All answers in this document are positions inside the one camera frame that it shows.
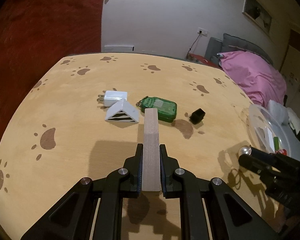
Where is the framed wall picture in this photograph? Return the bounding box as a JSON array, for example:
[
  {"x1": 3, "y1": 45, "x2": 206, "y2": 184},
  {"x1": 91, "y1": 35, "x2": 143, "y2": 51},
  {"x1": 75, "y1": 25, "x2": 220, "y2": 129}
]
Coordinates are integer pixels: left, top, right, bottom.
[{"x1": 242, "y1": 0, "x2": 273, "y2": 35}]

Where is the pink duvet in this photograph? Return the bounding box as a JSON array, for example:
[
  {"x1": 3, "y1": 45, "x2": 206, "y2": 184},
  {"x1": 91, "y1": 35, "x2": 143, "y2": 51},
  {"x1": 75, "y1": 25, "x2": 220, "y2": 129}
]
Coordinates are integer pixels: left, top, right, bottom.
[{"x1": 219, "y1": 50, "x2": 287, "y2": 107}]

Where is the white wall socket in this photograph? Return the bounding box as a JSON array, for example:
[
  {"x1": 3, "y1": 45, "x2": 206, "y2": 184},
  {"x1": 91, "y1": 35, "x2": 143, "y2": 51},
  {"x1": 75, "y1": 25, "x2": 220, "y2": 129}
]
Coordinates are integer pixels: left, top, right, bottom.
[{"x1": 197, "y1": 28, "x2": 208, "y2": 36}]

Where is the green keychain case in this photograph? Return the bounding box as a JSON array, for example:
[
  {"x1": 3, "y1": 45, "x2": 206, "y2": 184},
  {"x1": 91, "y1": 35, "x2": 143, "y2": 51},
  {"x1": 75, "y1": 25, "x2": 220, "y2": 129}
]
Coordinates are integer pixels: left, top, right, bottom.
[{"x1": 136, "y1": 96, "x2": 177, "y2": 123}]

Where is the mahjong tile keychain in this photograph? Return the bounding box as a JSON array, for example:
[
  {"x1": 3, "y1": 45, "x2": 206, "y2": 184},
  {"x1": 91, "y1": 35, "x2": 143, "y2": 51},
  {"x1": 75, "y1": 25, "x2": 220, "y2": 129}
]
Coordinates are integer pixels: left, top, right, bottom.
[{"x1": 238, "y1": 146, "x2": 251, "y2": 157}]

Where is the red curtain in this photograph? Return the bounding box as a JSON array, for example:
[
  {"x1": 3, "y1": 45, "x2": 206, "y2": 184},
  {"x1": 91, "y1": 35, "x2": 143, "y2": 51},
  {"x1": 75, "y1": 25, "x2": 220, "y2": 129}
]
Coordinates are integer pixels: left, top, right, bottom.
[{"x1": 0, "y1": 0, "x2": 103, "y2": 141}]

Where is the green flat card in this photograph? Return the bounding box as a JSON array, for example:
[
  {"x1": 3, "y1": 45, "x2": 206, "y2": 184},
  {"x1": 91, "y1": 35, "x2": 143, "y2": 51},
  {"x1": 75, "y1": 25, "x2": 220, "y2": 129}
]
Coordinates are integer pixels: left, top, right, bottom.
[{"x1": 273, "y1": 137, "x2": 280, "y2": 151}]

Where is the red gift box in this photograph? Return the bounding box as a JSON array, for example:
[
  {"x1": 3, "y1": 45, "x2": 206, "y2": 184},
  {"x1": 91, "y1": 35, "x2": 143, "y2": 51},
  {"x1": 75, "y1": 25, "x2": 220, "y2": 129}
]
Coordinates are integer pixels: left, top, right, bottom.
[{"x1": 186, "y1": 53, "x2": 221, "y2": 69}]

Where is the red snack packet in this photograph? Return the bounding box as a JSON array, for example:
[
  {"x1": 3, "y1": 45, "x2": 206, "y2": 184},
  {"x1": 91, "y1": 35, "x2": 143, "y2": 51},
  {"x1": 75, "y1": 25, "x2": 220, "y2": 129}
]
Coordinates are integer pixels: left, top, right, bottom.
[{"x1": 276, "y1": 149, "x2": 287, "y2": 156}]

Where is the clear plastic bowl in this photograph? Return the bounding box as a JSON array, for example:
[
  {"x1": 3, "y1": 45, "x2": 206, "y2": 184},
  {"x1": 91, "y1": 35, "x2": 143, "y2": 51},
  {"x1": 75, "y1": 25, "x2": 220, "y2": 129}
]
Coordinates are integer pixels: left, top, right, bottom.
[{"x1": 247, "y1": 104, "x2": 300, "y2": 161}]

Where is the white power adapter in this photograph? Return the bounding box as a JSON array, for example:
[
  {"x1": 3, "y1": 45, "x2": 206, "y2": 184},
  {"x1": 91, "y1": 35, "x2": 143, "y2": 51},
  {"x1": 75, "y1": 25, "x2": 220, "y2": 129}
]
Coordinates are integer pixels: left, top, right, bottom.
[{"x1": 97, "y1": 90, "x2": 128, "y2": 107}]

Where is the grey headboard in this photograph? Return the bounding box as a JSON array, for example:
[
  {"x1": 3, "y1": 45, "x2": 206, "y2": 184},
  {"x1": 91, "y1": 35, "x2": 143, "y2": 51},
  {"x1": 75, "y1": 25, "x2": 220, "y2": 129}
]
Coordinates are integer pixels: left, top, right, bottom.
[{"x1": 204, "y1": 33, "x2": 273, "y2": 65}]

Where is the white triangular prism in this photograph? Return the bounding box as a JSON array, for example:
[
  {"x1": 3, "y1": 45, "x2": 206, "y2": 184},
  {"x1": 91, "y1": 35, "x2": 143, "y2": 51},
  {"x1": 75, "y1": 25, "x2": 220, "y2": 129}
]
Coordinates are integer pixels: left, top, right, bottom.
[{"x1": 105, "y1": 99, "x2": 139, "y2": 123}]

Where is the light brown wooden block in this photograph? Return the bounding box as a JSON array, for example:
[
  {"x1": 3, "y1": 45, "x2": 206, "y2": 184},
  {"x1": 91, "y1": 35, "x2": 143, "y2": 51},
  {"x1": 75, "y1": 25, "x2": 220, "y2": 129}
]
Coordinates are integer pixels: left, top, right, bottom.
[{"x1": 141, "y1": 108, "x2": 161, "y2": 192}]

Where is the white foam block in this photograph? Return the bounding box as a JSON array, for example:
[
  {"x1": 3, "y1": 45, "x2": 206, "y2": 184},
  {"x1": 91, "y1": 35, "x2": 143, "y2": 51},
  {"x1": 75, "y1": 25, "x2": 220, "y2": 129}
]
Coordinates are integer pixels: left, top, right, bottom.
[{"x1": 256, "y1": 127, "x2": 275, "y2": 153}]

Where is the small black square cap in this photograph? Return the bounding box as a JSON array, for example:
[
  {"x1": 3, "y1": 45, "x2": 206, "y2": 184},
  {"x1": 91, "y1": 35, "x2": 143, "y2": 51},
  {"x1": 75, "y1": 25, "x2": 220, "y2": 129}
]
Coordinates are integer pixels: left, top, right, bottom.
[{"x1": 189, "y1": 108, "x2": 205, "y2": 125}]

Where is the black power cable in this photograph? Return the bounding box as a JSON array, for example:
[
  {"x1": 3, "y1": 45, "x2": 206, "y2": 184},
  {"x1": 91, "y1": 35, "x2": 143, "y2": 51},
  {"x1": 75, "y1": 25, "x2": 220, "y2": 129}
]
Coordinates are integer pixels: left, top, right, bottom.
[{"x1": 186, "y1": 32, "x2": 203, "y2": 58}]

